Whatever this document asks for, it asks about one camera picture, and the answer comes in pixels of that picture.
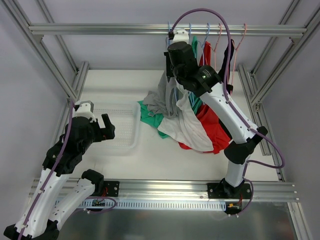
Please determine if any pink hanger far right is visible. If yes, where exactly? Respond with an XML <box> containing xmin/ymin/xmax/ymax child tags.
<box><xmin>228</xmin><ymin>23</ymin><xmax>248</xmax><ymax>87</ymax></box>

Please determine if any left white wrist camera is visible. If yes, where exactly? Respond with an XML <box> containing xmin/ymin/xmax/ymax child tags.
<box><xmin>73</xmin><ymin>100</ymin><xmax>96</xmax><ymax>123</ymax></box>

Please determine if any aluminium hanging rail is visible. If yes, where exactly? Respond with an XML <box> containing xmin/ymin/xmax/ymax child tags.
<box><xmin>28</xmin><ymin>23</ymin><xmax>307</xmax><ymax>38</ymax></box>

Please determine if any red tank top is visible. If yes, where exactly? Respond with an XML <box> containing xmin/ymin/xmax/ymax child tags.
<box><xmin>178</xmin><ymin>41</ymin><xmax>231</xmax><ymax>154</ymax></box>

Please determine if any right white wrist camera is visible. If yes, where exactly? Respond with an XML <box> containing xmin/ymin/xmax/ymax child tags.
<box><xmin>168</xmin><ymin>28</ymin><xmax>189</xmax><ymax>44</ymax></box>

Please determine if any white slotted cable duct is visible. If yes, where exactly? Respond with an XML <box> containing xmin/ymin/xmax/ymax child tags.
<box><xmin>78</xmin><ymin>198</ymin><xmax>227</xmax><ymax>212</ymax></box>

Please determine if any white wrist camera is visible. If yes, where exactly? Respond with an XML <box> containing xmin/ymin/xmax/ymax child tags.
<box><xmin>168</xmin><ymin>28</ymin><xmax>189</xmax><ymax>44</ymax></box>
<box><xmin>73</xmin><ymin>100</ymin><xmax>96</xmax><ymax>123</ymax></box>

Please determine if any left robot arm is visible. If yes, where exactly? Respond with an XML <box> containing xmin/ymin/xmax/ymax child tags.
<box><xmin>3</xmin><ymin>113</ymin><xmax>115</xmax><ymax>240</ymax></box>

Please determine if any blue hanger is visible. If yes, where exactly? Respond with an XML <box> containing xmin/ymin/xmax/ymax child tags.
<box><xmin>165</xmin><ymin>21</ymin><xmax>179</xmax><ymax>101</ymax></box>
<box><xmin>187</xmin><ymin>22</ymin><xmax>198</xmax><ymax>107</ymax></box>
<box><xmin>200</xmin><ymin>23</ymin><xmax>210</xmax><ymax>66</ymax></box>

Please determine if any white plastic basket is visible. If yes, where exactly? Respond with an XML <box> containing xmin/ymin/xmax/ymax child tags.
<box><xmin>86</xmin><ymin>101</ymin><xmax>141</xmax><ymax>157</ymax></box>

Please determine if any green tank top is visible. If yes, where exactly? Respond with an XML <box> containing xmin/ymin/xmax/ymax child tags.
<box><xmin>136</xmin><ymin>35</ymin><xmax>208</xmax><ymax>140</ymax></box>

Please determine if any grey tank top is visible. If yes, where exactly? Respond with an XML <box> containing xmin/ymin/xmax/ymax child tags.
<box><xmin>142</xmin><ymin>63</ymin><xmax>179</xmax><ymax>119</ymax></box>

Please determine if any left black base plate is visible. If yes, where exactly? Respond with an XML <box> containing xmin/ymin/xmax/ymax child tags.
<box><xmin>92</xmin><ymin>180</ymin><xmax>120</xmax><ymax>197</ymax></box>

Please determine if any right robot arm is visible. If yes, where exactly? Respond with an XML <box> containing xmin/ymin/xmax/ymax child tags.
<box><xmin>165</xmin><ymin>41</ymin><xmax>268</xmax><ymax>199</ymax></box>

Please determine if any black tank top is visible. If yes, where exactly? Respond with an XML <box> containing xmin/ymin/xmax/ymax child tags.
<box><xmin>218</xmin><ymin>39</ymin><xmax>235</xmax><ymax>81</ymax></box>

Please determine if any white tank top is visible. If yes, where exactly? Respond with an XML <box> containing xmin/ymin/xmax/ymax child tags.
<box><xmin>157</xmin><ymin>83</ymin><xmax>214</xmax><ymax>152</ymax></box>

